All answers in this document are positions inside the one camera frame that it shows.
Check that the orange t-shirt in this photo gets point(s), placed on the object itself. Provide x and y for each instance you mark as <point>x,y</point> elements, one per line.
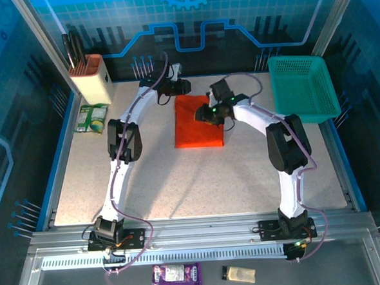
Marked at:
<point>189,129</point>

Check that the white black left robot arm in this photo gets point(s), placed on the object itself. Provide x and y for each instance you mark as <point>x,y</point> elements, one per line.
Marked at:
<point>121,182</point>

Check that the beige knife block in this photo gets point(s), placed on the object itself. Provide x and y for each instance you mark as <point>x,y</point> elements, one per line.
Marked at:
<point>92,80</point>

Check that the green snack packet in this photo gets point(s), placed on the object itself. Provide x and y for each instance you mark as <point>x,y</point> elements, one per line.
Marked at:
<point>90,119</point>

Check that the teal plastic basket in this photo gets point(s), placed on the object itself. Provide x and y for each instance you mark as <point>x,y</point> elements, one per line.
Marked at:
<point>303,90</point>

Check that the small beige packet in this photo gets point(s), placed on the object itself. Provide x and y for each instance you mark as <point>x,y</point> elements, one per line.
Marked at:
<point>239,274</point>

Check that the aluminium mounting rail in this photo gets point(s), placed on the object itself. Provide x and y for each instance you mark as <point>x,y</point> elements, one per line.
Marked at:
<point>198,227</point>

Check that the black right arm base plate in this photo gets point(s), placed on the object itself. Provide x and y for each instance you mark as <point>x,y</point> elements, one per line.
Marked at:
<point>269,230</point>

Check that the aluminium frame post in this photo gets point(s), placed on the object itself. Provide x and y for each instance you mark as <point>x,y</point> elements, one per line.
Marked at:
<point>334,14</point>
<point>41,38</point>

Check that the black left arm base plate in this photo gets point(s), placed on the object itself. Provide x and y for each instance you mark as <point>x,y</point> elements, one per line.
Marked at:
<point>136,239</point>

